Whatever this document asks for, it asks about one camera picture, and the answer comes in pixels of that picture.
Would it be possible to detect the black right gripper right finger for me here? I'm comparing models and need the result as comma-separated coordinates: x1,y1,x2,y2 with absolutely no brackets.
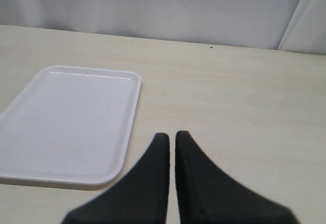
175,131,299,223

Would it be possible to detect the white backdrop curtain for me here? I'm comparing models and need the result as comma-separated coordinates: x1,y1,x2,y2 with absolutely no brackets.
1,0,325,54

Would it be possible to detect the white rectangular plastic tray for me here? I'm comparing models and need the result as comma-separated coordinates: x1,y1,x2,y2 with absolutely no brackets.
1,66,142,186

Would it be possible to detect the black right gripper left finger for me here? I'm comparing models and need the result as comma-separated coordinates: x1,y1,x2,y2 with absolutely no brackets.
62,133,170,223

